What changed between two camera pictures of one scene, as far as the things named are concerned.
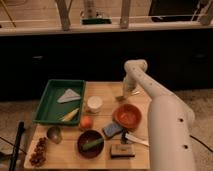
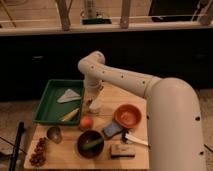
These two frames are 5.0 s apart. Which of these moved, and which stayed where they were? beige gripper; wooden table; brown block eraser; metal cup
Moved: beige gripper
Stayed: brown block eraser; metal cup; wooden table
